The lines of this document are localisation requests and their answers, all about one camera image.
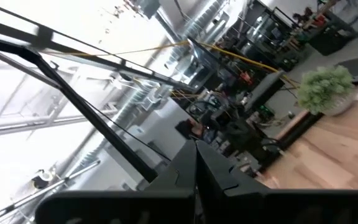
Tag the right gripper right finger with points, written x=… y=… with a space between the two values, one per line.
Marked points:
x=213 y=174

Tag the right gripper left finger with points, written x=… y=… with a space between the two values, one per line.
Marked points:
x=179 y=174

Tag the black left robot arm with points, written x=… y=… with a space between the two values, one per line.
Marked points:
x=241 y=137

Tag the person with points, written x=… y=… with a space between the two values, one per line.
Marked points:
x=186 y=127

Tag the dark grey desk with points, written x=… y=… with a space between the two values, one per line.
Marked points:
x=264 y=90

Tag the green potted plant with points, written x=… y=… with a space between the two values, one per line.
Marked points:
x=322 y=90

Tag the silver metal pole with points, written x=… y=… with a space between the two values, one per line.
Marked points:
x=42 y=189

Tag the black metal rig frame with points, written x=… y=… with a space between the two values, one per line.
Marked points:
x=104 y=128

